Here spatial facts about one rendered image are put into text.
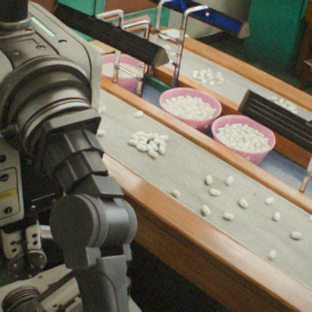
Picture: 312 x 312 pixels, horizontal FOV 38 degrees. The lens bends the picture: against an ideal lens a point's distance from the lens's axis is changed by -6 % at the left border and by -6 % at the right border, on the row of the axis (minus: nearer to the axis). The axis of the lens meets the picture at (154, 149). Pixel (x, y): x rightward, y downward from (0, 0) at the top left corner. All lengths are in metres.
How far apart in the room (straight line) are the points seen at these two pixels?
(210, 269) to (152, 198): 0.30
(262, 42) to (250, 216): 3.13
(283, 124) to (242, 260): 0.42
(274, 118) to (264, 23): 3.10
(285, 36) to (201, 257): 3.22
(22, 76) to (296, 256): 1.07
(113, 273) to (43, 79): 0.29
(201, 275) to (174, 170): 0.42
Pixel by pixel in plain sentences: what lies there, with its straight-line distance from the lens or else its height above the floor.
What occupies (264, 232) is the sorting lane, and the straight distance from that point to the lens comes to 1.54.
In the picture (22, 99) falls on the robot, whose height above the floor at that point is 1.43.
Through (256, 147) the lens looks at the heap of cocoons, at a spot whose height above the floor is 0.73.
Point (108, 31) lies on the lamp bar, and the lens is 1.83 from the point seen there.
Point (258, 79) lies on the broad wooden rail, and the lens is 2.41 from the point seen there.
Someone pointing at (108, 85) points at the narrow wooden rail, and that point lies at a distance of 2.11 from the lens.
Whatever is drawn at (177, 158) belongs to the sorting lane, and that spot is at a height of 0.74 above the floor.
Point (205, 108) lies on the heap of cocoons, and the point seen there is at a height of 0.74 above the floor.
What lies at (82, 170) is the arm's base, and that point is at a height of 1.37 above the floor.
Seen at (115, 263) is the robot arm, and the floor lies 1.28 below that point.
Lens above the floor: 1.77
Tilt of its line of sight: 35 degrees down
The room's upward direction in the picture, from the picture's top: 8 degrees clockwise
